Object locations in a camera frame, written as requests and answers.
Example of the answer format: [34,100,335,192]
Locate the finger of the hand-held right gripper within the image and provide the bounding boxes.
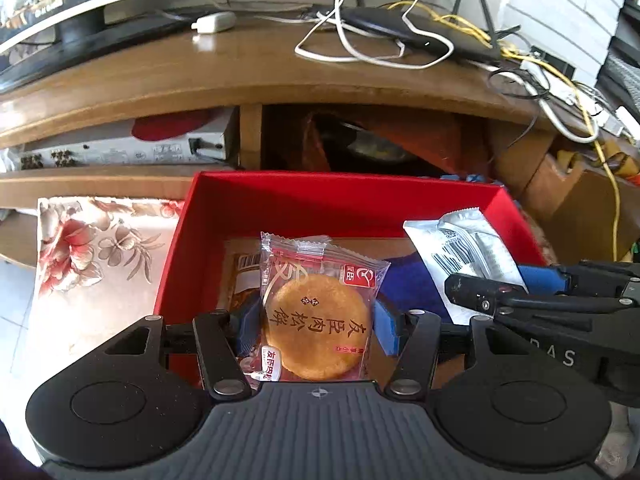
[519,260,640,297]
[444,273,627,319]

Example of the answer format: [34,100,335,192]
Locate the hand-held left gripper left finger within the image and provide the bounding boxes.
[102,307,262,403]

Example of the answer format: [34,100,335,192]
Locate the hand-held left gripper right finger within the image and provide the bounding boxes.
[374,300,506,403]

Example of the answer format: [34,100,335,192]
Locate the silver white cake packet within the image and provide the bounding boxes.
[403,208,528,326]

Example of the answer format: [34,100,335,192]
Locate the round golden cake packet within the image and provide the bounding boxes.
[240,231,392,386]

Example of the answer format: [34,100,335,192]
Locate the red cardboard box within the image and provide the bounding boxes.
[152,171,548,391]

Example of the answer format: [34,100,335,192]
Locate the blue snack bag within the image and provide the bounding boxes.
[375,252,453,321]

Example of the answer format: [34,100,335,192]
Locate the brown snack packet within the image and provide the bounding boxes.
[216,239,266,317]

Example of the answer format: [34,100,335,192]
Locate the brown open-top box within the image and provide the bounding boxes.
[522,147,640,263]

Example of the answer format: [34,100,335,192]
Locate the yellow brown bag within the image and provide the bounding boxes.
[557,149,632,177]

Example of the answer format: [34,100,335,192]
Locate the floral cloth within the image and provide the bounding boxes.
[25,196,187,376]

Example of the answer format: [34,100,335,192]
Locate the orange bag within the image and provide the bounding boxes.
[300,110,466,176]

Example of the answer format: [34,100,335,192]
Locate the white power strip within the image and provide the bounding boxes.
[520,55,640,136]

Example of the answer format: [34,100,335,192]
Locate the silver media player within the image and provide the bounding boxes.
[20,110,238,171]

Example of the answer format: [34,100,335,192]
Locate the red round cloth item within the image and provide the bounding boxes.
[132,110,211,142]

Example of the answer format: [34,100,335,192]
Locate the black router with antennas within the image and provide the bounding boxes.
[345,0,506,61]

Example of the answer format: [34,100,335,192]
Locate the wooden TV stand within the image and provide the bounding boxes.
[0,10,640,271]

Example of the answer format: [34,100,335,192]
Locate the white slatted panel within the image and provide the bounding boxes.
[500,0,631,86]

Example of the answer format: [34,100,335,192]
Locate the white power adapter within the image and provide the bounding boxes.
[191,11,237,34]

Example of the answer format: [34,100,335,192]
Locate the black flat television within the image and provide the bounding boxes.
[0,0,336,93]

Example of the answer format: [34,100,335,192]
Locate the yellow cable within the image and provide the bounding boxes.
[387,2,623,261]

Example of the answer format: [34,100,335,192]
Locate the thick white cable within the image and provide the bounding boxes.
[520,62,601,142]

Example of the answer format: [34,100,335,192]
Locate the black cable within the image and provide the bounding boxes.
[487,25,616,161]

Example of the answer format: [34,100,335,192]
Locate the thin white cable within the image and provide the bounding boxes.
[295,0,453,68]

